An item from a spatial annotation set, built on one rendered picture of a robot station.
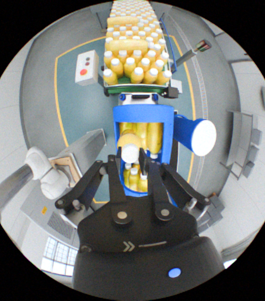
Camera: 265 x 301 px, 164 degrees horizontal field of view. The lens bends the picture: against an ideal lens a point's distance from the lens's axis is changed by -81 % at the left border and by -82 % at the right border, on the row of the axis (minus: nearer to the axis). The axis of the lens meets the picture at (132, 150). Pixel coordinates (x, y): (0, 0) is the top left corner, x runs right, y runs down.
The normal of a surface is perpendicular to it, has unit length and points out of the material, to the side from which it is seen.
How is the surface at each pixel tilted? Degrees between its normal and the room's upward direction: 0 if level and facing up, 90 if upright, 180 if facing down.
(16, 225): 90
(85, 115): 0
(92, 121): 0
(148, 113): 3
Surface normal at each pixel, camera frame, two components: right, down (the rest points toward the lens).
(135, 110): -0.28, 0.39
